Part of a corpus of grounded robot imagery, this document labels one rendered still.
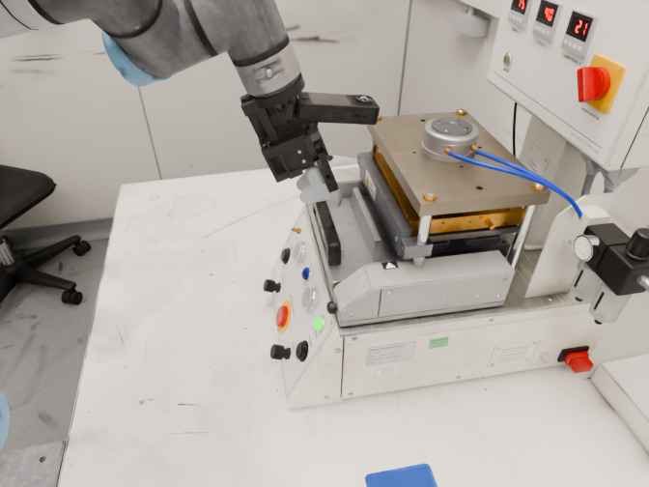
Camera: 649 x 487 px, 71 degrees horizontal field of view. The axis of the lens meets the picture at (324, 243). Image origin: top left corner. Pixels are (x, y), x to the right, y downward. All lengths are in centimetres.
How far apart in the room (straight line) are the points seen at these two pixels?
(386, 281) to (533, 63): 39
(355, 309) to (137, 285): 56
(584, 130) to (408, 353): 39
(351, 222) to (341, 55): 152
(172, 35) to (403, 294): 42
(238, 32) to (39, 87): 177
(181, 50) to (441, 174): 36
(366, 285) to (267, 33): 33
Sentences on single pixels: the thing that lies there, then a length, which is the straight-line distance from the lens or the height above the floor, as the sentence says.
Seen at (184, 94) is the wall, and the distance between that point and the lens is 220.
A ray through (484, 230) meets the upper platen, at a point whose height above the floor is 103.
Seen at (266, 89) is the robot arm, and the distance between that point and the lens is 58.
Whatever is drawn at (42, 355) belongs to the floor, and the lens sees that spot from 209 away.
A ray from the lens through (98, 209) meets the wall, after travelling 251.
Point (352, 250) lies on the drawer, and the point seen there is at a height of 97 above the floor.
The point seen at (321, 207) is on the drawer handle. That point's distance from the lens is 75.
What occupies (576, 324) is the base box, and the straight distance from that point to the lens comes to 85.
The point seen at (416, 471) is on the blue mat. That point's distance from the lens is 76.
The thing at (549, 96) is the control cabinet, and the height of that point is 119.
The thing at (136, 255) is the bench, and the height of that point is 75.
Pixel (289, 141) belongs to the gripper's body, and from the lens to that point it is 61.
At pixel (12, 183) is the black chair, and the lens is 215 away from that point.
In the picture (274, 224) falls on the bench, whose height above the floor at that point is 75.
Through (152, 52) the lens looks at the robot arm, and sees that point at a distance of 56.
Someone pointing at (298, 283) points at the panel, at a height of 86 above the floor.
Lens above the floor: 143
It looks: 39 degrees down
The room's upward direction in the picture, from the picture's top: straight up
